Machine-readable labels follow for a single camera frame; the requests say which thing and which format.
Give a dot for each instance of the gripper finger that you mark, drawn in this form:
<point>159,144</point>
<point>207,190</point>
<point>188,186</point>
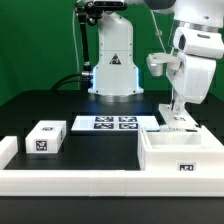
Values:
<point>177,107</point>

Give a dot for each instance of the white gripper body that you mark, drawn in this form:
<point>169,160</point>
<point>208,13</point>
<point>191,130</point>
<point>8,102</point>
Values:
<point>198,51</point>

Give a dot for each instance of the white cabinet door piece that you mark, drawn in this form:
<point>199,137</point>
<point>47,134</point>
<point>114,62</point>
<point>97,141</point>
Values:
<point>177,121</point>

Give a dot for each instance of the white cabinet body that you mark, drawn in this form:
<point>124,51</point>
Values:
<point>179,151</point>

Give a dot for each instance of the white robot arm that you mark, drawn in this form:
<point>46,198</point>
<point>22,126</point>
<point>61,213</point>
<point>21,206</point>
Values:
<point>204,15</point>

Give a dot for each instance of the flat white tagged panel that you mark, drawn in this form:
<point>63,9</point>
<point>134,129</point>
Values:
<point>114,123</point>

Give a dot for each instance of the small white tagged box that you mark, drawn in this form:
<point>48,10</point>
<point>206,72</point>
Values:
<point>46,137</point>

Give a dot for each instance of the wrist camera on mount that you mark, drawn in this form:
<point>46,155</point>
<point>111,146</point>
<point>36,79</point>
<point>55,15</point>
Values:
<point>162,62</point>

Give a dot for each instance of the black camera stand pole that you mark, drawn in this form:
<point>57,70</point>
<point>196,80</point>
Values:
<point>87,14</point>

